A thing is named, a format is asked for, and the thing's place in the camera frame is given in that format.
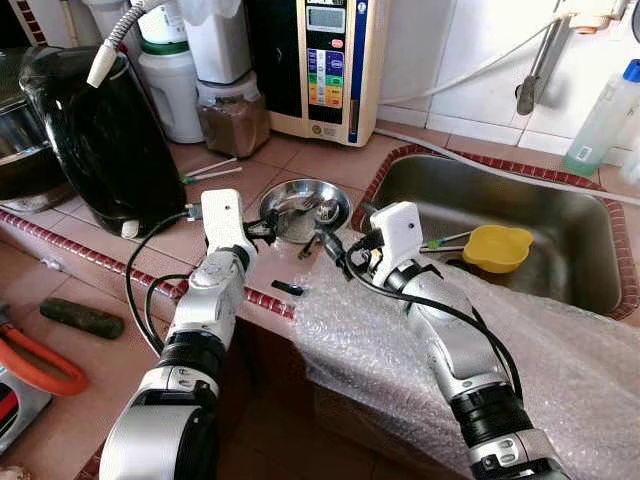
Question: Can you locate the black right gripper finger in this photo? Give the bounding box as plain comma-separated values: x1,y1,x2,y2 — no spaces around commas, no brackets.
314,226,350,267

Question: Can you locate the shallow steel dish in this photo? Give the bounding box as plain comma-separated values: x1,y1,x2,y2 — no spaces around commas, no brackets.
258,179,353,245

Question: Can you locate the white green toothbrush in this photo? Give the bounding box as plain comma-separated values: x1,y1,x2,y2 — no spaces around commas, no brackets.
183,166,244,185
180,157,239,176
422,230,473,251

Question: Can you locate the yellow plastic bowl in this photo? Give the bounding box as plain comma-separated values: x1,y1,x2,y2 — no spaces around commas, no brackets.
462,224,535,275

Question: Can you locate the clear bubble wrap sheet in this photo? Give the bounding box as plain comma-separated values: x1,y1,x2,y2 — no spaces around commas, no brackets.
290,250,640,480

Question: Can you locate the steel kitchen sink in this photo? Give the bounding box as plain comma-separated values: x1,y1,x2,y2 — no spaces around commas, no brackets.
365,152,626,316

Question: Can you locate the clear jar brown powder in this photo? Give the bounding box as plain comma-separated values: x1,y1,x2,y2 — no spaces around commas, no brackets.
196,75,271,158

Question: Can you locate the white jug green lid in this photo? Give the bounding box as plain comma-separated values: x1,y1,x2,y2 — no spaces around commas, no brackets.
136,38,206,145

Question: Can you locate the cream black water ionizer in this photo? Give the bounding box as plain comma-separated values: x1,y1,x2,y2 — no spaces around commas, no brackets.
245,0,389,148

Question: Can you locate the black electric kettle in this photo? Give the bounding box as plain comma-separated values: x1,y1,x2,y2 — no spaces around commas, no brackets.
18,45,189,239

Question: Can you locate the white plastic container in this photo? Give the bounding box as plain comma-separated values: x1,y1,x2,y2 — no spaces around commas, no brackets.
180,0,251,86

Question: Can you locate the dark green cucumber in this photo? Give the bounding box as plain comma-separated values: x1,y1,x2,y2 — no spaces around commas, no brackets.
38,297,126,341

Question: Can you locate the white tub with label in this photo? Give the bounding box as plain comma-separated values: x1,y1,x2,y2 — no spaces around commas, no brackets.
138,0,191,43

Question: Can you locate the clear plastic cup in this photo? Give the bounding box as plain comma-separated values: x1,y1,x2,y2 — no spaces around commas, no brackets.
617,148,640,189

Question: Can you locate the clear soap bottle blue cap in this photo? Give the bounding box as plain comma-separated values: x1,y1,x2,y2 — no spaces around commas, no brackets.
562,58,640,178

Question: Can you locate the grey digital scale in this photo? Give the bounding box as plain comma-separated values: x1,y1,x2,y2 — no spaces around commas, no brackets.
0,365,53,456

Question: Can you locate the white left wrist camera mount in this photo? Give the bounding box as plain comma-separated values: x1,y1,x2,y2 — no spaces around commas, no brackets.
200,188,259,251

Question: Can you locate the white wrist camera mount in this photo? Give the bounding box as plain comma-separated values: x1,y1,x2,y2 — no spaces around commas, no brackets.
200,188,259,251
370,202,424,288

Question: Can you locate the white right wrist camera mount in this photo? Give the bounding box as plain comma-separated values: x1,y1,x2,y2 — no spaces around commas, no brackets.
370,202,424,288

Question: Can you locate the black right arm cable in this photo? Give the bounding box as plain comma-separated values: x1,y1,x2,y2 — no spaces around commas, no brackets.
330,235,526,401

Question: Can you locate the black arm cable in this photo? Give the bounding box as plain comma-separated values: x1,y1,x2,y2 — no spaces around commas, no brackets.
122,205,206,356
330,235,526,401

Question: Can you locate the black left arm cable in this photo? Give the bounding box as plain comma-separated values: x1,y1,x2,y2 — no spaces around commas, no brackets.
122,205,206,356

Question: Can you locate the thin white water hose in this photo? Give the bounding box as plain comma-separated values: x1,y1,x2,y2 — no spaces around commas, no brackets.
378,12,573,107

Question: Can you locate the grey flexible hose cream nozzle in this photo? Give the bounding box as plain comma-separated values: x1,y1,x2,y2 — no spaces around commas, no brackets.
85,0,166,89

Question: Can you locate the grey wall faucet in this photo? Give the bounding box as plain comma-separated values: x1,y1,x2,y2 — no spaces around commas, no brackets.
515,0,626,116

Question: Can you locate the orange rubber hose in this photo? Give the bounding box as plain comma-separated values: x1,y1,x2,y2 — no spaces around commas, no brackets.
0,322,89,397

